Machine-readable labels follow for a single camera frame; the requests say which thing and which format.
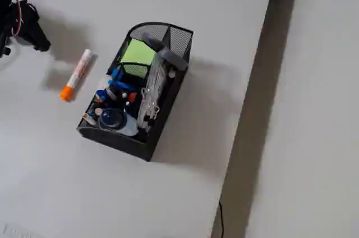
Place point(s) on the orange capped white marker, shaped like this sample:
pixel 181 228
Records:
pixel 78 72

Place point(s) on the orange capped glue stick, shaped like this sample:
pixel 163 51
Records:
pixel 98 98

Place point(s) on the white paper roll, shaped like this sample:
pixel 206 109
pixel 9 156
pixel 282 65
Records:
pixel 89 118

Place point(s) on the green sticky note pad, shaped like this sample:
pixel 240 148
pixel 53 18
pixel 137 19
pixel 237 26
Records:
pixel 137 51

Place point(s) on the light blue navy capped tube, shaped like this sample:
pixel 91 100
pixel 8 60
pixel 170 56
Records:
pixel 112 120

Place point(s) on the orange tipped pen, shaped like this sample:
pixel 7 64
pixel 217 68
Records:
pixel 132 96

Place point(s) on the black mesh desk organizer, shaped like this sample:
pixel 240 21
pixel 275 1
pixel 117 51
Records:
pixel 117 141

